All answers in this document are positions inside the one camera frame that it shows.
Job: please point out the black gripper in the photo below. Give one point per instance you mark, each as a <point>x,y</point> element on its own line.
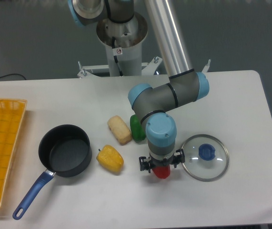
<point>147,163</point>

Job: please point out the red toy pepper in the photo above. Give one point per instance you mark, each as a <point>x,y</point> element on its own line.
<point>162,172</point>

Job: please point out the glass lid blue knob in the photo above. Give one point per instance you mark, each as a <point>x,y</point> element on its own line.
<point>206,157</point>

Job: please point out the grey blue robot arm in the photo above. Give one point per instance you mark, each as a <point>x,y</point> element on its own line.
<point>152,104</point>

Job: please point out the green toy pepper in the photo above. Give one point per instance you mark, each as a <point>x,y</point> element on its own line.
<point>137,131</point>

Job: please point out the yellow toy pepper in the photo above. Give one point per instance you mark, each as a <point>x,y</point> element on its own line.
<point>110,159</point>

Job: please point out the beige toy bread loaf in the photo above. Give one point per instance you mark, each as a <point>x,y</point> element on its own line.
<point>119,129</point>

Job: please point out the black saucepan blue handle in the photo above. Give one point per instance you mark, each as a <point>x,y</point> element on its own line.
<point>65,151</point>

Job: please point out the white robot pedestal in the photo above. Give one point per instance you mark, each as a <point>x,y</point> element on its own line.
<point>122,31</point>

